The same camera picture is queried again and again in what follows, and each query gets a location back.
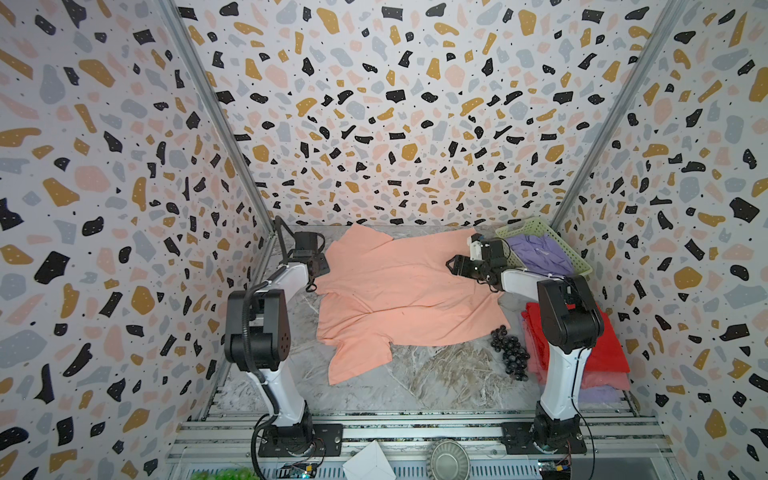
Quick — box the folded red t-shirt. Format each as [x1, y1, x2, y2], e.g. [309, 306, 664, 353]
[521, 302, 630, 375]

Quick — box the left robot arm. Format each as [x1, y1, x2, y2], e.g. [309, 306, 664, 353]
[224, 217, 330, 455]

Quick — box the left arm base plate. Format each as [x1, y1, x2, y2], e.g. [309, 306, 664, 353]
[257, 423, 344, 458]

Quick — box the grey ribbed plate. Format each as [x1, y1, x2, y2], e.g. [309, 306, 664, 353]
[426, 439, 470, 480]

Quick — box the pink graphic t-shirt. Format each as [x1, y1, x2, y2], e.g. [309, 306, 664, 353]
[316, 225, 507, 385]

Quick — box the green plastic basket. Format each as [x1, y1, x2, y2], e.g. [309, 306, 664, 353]
[495, 217, 593, 277]

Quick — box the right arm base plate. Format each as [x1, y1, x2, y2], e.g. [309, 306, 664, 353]
[501, 418, 587, 455]

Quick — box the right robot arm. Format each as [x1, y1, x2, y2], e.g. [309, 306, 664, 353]
[446, 234, 604, 455]

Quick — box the purple t-shirt in basket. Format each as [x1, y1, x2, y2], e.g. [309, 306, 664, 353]
[506, 234, 576, 277]

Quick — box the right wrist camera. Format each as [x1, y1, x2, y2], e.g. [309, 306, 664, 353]
[467, 233, 483, 261]

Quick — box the folded lilac t-shirt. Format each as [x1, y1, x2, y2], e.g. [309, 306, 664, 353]
[578, 386, 625, 405]

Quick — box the circuit board with wires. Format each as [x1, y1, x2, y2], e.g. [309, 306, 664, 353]
[276, 462, 318, 479]

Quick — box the aluminium rail frame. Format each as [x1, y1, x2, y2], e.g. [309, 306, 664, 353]
[166, 409, 685, 479]

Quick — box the green artificial grass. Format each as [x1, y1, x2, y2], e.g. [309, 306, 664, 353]
[190, 469, 259, 480]

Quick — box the black grape bunch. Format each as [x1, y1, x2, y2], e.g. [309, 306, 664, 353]
[490, 325, 531, 382]

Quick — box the white paper sheet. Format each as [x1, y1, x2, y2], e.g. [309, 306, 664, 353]
[343, 441, 397, 480]

